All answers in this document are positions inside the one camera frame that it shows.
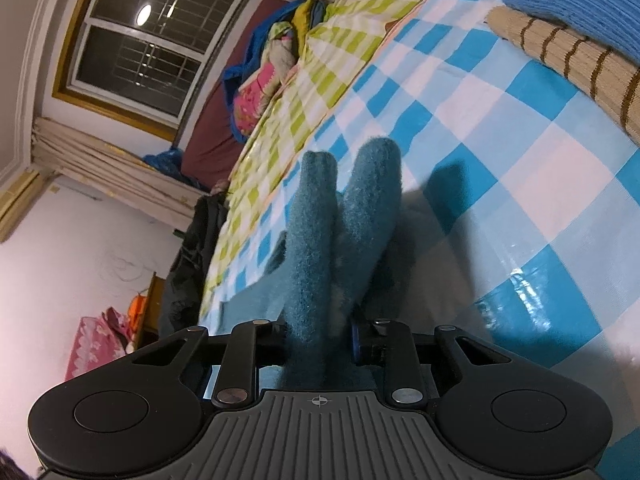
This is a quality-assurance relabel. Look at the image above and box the teal fuzzy sweater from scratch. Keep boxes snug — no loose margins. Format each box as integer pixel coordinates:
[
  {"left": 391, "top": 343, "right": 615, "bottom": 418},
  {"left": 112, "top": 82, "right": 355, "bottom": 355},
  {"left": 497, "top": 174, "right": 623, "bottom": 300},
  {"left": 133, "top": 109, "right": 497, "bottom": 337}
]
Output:
[{"left": 220, "top": 135, "right": 404, "bottom": 394}]

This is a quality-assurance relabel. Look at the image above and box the blue plastic bag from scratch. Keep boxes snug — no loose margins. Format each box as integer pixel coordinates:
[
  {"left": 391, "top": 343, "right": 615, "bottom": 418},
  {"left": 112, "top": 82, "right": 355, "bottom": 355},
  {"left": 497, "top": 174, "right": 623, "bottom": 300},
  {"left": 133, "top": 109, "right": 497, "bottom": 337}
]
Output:
[{"left": 141, "top": 146, "right": 202, "bottom": 189}]

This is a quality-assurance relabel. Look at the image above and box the maroon sofa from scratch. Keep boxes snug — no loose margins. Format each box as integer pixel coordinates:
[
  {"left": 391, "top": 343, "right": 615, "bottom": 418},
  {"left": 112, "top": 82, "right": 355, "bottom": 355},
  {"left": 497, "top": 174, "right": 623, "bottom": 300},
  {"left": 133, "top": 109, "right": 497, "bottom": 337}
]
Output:
[{"left": 179, "top": 0, "right": 297, "bottom": 187}]

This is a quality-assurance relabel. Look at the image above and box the pink floral quilt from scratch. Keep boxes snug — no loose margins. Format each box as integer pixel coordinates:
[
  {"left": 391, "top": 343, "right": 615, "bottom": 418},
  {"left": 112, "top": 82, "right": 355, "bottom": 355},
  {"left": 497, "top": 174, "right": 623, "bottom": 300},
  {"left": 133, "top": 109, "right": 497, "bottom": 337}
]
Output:
[{"left": 231, "top": 56, "right": 287, "bottom": 144}]

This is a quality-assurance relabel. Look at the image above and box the black clothes pile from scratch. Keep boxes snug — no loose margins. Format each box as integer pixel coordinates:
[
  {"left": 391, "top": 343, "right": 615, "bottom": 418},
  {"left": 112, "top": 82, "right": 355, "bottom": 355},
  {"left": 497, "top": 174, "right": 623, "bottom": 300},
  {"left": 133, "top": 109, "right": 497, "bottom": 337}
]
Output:
[{"left": 159, "top": 191, "right": 237, "bottom": 334}]

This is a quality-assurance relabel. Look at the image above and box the orange cloth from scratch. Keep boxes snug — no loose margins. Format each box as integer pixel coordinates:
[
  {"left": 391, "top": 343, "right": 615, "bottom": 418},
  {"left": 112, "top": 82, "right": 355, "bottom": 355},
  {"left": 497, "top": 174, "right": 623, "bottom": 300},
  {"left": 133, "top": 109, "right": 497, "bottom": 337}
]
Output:
[{"left": 126, "top": 294, "right": 152, "bottom": 332}]

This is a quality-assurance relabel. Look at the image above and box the barred window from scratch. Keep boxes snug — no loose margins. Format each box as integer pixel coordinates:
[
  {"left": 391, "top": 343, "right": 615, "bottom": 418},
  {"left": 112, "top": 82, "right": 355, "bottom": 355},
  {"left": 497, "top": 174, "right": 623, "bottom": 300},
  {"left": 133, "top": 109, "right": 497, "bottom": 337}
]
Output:
[{"left": 51, "top": 0, "right": 257, "bottom": 144}]

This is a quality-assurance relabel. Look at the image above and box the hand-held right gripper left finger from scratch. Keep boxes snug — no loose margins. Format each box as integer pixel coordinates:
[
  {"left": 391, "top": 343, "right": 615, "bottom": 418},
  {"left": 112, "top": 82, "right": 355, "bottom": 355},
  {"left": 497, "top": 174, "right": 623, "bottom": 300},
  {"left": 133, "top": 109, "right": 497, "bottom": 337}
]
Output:
[{"left": 134, "top": 319, "right": 288, "bottom": 408}]

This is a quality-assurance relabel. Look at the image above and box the beige striped sweater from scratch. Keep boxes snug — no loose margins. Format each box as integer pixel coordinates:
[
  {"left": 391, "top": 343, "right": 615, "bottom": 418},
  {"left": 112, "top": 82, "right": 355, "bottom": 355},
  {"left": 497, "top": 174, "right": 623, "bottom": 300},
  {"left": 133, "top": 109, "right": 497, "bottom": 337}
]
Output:
[{"left": 486, "top": 6, "right": 640, "bottom": 144}]

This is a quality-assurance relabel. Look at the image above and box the wooden cabinet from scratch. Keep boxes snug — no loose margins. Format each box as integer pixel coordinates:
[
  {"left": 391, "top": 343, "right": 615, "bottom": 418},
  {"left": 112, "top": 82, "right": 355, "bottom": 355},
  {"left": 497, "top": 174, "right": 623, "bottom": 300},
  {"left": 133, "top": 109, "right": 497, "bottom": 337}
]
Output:
[{"left": 126, "top": 271, "right": 169, "bottom": 357}]

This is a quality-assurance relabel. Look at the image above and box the green checked blanket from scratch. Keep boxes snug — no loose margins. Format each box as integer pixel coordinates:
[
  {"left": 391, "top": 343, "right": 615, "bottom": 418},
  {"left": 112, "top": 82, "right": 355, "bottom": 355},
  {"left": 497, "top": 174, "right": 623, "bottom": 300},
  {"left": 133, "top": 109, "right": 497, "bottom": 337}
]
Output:
[{"left": 202, "top": 0, "right": 452, "bottom": 307}]

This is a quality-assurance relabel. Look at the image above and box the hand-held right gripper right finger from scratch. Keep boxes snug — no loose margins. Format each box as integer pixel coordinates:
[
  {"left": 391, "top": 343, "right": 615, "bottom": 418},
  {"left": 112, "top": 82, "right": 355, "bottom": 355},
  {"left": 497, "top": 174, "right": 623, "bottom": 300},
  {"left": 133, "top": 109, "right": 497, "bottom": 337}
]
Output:
[{"left": 350, "top": 316, "right": 506, "bottom": 407}]

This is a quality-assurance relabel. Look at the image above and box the beige curtain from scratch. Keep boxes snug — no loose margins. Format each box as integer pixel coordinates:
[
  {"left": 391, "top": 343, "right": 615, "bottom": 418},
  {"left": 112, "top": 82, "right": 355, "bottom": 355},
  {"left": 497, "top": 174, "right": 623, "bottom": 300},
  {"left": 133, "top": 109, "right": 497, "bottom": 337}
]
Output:
[{"left": 0, "top": 116, "right": 214, "bottom": 244}]

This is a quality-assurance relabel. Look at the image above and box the pink floral cushion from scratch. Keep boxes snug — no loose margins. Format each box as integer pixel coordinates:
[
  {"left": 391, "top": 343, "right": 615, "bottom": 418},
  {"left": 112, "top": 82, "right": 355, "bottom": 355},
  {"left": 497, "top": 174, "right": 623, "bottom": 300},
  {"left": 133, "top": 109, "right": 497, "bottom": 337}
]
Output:
[{"left": 64, "top": 306, "right": 132, "bottom": 384}]

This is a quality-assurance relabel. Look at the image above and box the colourful bedding pile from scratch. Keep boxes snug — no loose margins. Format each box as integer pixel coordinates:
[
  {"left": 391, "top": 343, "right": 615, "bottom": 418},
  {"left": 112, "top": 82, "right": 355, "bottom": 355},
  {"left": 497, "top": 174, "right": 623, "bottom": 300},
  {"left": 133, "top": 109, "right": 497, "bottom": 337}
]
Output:
[{"left": 221, "top": 0, "right": 317, "bottom": 92}]

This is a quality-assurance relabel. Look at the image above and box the yellow cloth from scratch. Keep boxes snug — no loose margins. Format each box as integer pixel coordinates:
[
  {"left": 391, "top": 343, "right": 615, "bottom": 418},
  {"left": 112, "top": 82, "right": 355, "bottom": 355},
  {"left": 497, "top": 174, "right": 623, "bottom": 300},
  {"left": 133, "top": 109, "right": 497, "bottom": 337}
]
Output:
[{"left": 291, "top": 0, "right": 329, "bottom": 37}]

